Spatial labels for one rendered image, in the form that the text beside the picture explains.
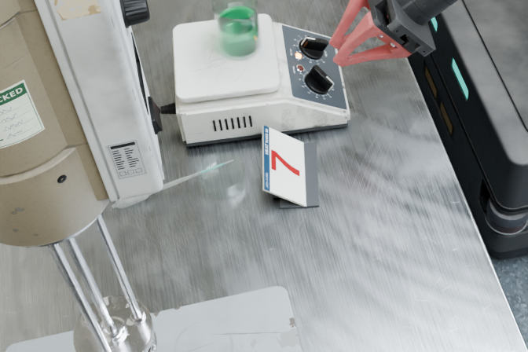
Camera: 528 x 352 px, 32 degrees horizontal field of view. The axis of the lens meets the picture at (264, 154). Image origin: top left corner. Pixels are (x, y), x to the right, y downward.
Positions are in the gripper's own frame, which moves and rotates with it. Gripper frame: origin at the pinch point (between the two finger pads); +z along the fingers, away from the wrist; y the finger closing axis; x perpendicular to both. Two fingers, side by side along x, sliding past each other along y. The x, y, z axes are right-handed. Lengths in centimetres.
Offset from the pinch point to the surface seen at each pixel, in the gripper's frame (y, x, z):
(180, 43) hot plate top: -9.0, -7.7, 16.6
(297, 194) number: 9.2, 5.4, 13.0
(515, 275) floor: -18, 91, 29
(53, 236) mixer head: 37, -35, 1
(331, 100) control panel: -1.5, 6.8, 6.9
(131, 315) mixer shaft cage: 30.8, -17.3, 14.8
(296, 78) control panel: -3.6, 2.7, 8.4
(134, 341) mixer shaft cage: 32.9, -16.9, 15.0
